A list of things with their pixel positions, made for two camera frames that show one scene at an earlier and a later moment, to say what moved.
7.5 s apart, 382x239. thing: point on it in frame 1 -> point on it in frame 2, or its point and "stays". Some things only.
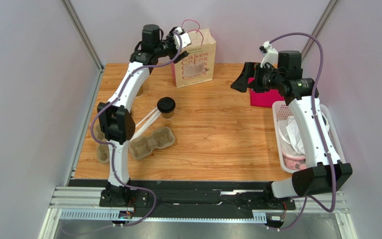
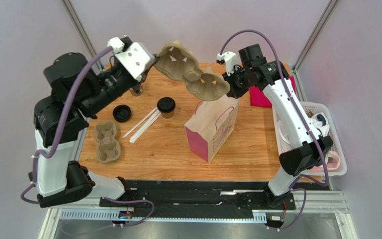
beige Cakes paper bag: x=198 y=66 -> x=213 y=122
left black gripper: x=170 y=38 -> x=137 y=83
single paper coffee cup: x=168 y=115 stays
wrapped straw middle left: x=156 y=112 stays
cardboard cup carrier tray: x=103 y=155 stays
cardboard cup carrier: x=161 y=138 -> x=180 y=63
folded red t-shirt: x=264 y=99 stays
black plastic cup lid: x=166 y=104 stays
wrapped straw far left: x=147 y=116 stays
